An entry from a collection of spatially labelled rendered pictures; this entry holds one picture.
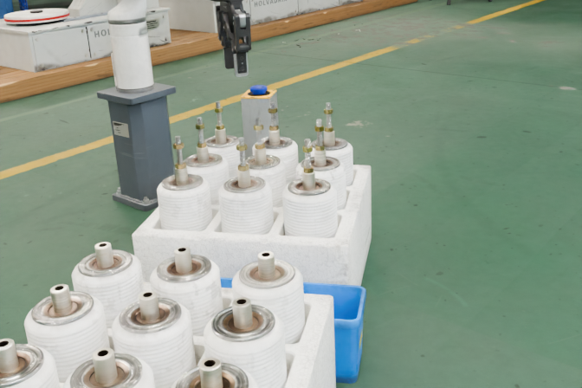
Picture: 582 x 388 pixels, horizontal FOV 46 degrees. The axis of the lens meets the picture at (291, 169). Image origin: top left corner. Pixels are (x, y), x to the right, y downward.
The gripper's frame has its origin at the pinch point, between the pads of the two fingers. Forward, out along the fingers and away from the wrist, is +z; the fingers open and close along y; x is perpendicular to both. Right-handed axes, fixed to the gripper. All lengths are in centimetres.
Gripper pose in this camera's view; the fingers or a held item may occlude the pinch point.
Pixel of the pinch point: (236, 64)
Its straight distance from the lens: 116.6
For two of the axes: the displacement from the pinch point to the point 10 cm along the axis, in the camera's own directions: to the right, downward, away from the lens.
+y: 3.2, 3.2, -8.9
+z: 0.5, 9.3, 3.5
